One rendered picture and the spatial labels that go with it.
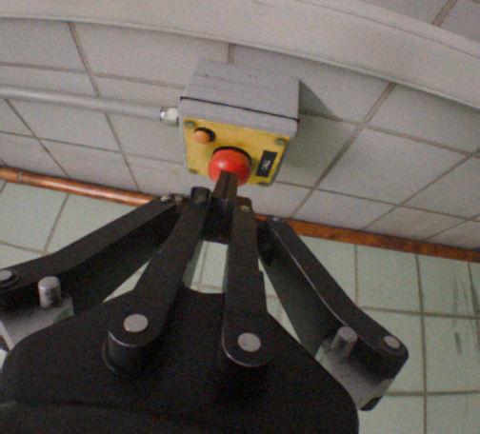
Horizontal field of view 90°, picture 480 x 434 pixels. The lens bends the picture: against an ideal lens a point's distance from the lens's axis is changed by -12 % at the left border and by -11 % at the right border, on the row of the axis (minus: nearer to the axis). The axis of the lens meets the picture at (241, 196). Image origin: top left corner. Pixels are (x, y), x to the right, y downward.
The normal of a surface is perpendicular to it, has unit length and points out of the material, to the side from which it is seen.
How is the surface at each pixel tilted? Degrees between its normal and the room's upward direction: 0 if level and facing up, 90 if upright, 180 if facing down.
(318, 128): 90
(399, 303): 90
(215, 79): 90
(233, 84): 90
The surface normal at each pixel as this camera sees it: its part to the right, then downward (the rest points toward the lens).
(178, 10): -0.14, 0.89
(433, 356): 0.13, -0.43
